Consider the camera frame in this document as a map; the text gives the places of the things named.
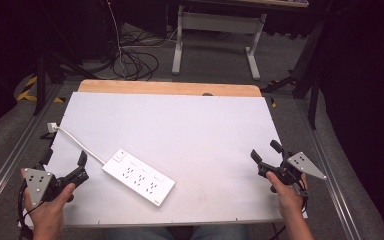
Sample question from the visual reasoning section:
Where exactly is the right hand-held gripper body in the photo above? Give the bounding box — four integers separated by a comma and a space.
257, 151, 328, 201

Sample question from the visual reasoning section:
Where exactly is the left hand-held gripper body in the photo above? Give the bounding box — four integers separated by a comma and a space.
23, 167, 78, 208

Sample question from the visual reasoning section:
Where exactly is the person's right hand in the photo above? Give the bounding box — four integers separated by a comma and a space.
265, 170, 310, 223

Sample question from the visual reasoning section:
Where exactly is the person's left hand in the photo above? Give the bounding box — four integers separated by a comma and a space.
19, 167, 77, 240

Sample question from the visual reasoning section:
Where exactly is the white power strip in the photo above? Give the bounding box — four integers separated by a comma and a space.
101, 147, 177, 208

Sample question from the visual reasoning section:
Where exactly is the black metal stand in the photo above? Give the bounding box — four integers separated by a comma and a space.
260, 19, 328, 130
29, 0, 98, 116

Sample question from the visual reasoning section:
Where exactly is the white board sheet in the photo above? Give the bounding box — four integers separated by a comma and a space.
19, 91, 308, 228

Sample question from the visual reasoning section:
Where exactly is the yellow black floor tape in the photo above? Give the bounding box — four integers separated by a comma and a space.
16, 75, 65, 104

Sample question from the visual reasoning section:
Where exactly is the white power strip cable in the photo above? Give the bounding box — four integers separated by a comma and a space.
55, 125, 107, 166

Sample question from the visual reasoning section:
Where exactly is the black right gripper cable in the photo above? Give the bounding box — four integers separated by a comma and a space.
268, 178, 311, 240

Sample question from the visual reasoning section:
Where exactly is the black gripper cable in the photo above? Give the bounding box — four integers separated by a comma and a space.
268, 178, 311, 240
17, 179, 44, 240

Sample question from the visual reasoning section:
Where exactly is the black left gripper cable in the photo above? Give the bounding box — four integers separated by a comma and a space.
17, 179, 44, 240

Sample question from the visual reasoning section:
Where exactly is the aluminium rail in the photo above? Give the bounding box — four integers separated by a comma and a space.
0, 83, 64, 218
294, 98, 363, 240

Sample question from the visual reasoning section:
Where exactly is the black floor cables bundle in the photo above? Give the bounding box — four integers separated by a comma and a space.
89, 28, 188, 82

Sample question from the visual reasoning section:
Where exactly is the thin white floor cable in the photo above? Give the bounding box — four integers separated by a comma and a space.
106, 0, 128, 79

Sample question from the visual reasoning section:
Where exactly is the white metal desk frame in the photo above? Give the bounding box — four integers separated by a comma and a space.
171, 4, 268, 82

